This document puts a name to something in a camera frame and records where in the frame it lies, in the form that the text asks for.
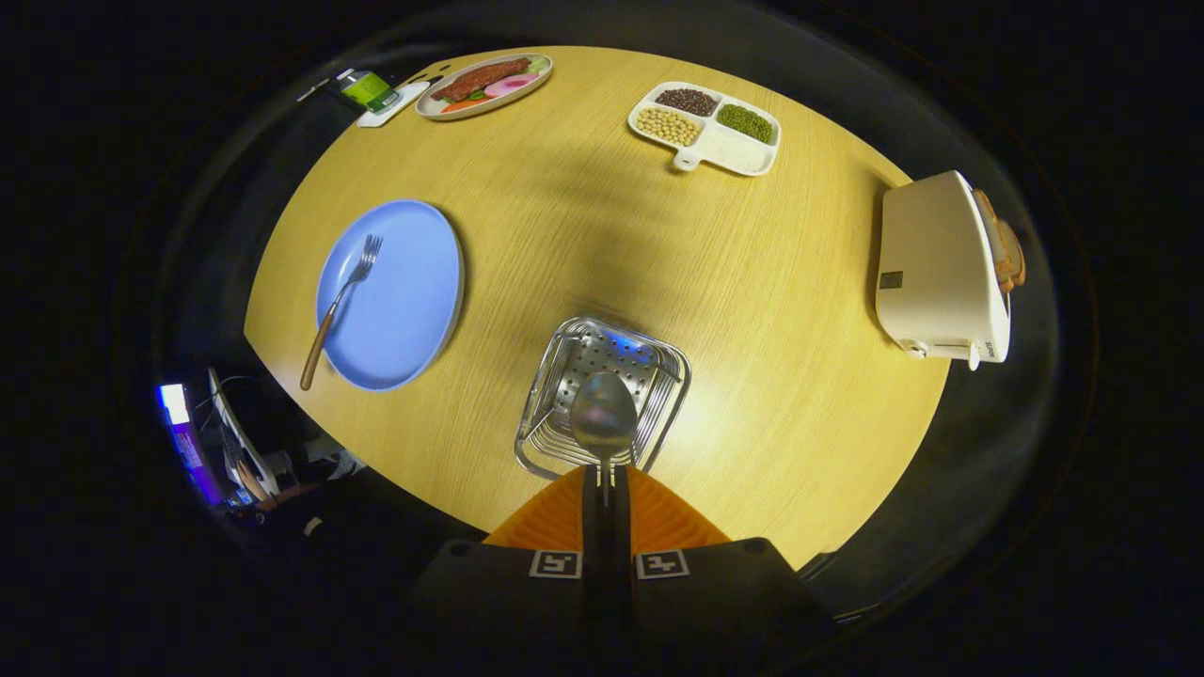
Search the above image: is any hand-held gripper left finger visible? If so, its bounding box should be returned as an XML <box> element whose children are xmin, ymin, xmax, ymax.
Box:
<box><xmin>409</xmin><ymin>465</ymin><xmax>608</xmax><ymax>659</ymax></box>

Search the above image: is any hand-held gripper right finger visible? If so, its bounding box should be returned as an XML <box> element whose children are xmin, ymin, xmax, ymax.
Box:
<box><xmin>607</xmin><ymin>465</ymin><xmax>834</xmax><ymax>659</ymax></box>

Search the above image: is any metal spoon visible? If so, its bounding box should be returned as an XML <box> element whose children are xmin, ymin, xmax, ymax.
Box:
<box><xmin>570</xmin><ymin>371</ymin><xmax>639</xmax><ymax>509</ymax></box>

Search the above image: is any fork with wooden handle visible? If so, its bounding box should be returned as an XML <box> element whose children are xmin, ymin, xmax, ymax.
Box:
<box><xmin>299</xmin><ymin>234</ymin><xmax>384</xmax><ymax>392</ymax></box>

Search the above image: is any blue round plate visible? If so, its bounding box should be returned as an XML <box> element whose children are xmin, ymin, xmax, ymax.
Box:
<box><xmin>315</xmin><ymin>199</ymin><xmax>466</xmax><ymax>392</ymax></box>

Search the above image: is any grey laptop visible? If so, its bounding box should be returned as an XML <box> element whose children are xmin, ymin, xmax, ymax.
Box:
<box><xmin>207</xmin><ymin>367</ymin><xmax>283</xmax><ymax>495</ymax></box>

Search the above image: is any white divided tray with beans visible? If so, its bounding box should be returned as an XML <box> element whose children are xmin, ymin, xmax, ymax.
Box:
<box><xmin>627</xmin><ymin>81</ymin><xmax>782</xmax><ymax>178</ymax></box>

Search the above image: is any white toaster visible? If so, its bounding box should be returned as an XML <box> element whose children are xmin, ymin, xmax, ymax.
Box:
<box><xmin>875</xmin><ymin>170</ymin><xmax>1015</xmax><ymax>371</ymax></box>

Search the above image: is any lit computer monitor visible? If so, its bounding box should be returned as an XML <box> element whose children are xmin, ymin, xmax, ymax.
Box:
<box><xmin>157</xmin><ymin>383</ymin><xmax>224</xmax><ymax>507</ymax></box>

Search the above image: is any oval plate with food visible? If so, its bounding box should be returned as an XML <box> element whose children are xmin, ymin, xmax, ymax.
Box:
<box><xmin>415</xmin><ymin>54</ymin><xmax>555</xmax><ymax>121</ymax></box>

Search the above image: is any white square coaster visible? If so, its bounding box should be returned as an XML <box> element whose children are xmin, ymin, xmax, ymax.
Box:
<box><xmin>356</xmin><ymin>81</ymin><xmax>431</xmax><ymax>129</ymax></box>

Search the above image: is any toast slice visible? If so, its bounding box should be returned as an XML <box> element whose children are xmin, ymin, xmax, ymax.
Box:
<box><xmin>972</xmin><ymin>188</ymin><xmax>1026</xmax><ymax>292</ymax></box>

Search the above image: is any green drink bottle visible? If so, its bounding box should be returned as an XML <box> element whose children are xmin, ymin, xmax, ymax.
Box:
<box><xmin>337</xmin><ymin>69</ymin><xmax>401</xmax><ymax>116</ymax></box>

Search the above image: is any metal wire basket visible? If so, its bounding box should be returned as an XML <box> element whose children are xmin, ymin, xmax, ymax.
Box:
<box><xmin>514</xmin><ymin>316</ymin><xmax>692</xmax><ymax>482</ymax></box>

